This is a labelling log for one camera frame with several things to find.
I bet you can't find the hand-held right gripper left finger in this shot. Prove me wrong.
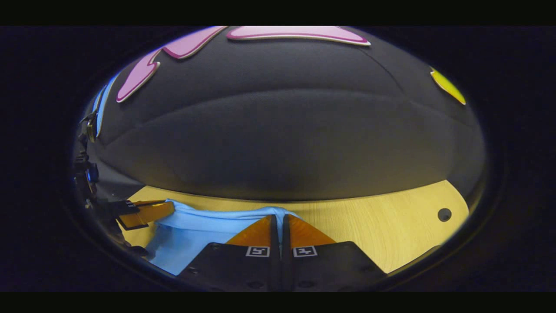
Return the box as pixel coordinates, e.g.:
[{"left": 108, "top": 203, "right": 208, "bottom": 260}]
[{"left": 178, "top": 214, "right": 281, "bottom": 292}]

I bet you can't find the light blue T-shirt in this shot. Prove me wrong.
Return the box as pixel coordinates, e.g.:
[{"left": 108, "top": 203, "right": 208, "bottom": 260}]
[{"left": 146, "top": 199, "right": 300, "bottom": 276}]

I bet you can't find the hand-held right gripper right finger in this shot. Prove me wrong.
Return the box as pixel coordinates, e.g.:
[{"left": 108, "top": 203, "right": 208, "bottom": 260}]
[{"left": 281, "top": 214, "right": 387, "bottom": 291}]

